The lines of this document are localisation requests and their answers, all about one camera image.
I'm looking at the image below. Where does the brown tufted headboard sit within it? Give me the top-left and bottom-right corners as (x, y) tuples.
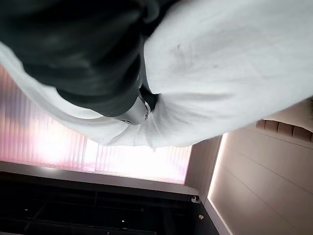
(256, 119), (313, 140)

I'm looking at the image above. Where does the pink sheer window curtain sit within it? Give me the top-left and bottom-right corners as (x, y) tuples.
(0, 63), (193, 185)

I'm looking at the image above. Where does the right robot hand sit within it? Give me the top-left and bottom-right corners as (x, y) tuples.
(0, 0), (183, 126)

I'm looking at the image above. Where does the white bed sheet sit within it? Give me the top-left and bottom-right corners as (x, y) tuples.
(0, 0), (313, 153)

